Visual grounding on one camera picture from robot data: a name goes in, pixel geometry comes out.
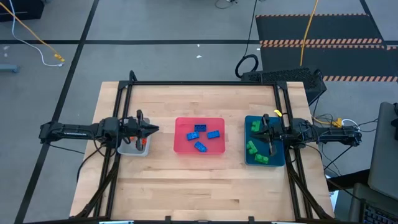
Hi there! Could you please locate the white looped cable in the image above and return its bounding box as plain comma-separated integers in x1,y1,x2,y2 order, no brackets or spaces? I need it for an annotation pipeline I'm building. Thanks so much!
341,118,361,130

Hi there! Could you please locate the laptop with keyboard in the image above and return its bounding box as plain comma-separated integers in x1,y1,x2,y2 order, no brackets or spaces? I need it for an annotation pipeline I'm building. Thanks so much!
348,182,398,224

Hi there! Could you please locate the black hazard-striped floor mat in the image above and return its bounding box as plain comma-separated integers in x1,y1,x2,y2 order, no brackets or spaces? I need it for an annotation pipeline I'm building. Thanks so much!
255,13,384,45
260,44,398,83

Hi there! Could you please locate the yellow hanging cable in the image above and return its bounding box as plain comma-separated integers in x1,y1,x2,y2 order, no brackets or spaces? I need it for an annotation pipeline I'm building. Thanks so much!
299,0,320,67

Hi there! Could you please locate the white floor cable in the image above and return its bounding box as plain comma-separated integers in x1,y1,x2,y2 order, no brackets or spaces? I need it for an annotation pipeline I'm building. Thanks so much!
8,0,65,68

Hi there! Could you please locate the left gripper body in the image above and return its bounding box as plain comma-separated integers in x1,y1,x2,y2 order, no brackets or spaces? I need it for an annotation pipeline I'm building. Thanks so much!
123,109,146,152

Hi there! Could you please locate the teal plastic bin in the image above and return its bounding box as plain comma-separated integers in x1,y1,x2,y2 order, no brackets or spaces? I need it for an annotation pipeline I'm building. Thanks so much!
244,114,287,167

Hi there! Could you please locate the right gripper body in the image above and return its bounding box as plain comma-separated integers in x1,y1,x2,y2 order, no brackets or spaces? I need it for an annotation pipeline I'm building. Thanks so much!
262,113,292,157

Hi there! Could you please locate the black box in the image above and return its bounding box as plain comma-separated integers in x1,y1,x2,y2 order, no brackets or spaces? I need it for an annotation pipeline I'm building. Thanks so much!
0,0,45,22

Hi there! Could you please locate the black aluminium table frame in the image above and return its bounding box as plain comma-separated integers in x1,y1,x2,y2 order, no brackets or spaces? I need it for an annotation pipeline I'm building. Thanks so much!
70,70,335,223

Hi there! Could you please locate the translucent pink plastic bin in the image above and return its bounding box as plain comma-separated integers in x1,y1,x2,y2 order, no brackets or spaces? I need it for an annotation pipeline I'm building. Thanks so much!
173,116,226,156

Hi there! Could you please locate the black perforated computer tower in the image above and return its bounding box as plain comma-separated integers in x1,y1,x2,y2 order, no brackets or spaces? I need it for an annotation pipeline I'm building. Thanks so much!
241,67,328,98

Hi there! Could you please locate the grey plastic bin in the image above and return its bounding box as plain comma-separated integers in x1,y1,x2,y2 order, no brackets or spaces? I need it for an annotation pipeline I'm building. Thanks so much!
117,117,152,157

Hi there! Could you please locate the black hanging cable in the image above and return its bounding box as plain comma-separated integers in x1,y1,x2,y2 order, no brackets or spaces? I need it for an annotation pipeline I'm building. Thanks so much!
234,0,260,79

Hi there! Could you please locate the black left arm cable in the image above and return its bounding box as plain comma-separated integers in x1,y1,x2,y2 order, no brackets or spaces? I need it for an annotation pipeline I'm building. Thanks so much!
49,143,85,156

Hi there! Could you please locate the grey floor bracket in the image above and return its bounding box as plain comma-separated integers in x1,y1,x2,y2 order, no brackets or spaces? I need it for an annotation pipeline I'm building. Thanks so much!
0,63,19,73

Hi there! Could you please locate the yellow cable with plug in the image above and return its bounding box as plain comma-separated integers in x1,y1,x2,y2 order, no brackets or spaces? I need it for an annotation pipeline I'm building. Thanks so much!
0,1,65,63

